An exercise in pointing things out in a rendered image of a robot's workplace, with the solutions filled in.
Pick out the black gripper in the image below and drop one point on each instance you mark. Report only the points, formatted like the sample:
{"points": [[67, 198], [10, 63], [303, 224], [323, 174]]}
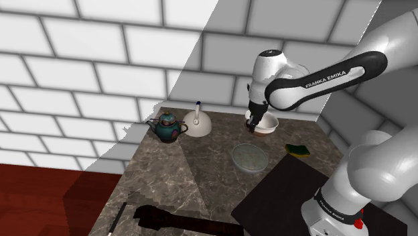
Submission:
{"points": [[257, 111]]}

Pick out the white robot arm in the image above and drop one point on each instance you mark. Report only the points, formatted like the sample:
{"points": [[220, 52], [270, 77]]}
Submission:
{"points": [[375, 170]]}

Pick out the white bowl with brown base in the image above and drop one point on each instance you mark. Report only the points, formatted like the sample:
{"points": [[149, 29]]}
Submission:
{"points": [[269, 123]]}

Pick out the grey-green glass bowl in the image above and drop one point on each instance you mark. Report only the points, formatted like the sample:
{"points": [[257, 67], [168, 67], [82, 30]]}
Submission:
{"points": [[249, 158]]}

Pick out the green and yellow sponge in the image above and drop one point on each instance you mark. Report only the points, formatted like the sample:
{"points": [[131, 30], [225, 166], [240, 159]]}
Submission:
{"points": [[297, 150]]}

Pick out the white kettle with blue knob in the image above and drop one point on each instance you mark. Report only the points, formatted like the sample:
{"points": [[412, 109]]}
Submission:
{"points": [[199, 128]]}

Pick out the teal ornate teapot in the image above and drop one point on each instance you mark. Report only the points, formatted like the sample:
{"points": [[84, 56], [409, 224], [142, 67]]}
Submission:
{"points": [[167, 131]]}

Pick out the black pen with white tip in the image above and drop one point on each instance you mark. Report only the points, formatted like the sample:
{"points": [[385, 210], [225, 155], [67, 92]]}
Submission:
{"points": [[117, 217]]}

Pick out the dark red counter cabinet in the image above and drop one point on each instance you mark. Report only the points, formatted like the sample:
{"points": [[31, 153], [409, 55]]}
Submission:
{"points": [[91, 206]]}

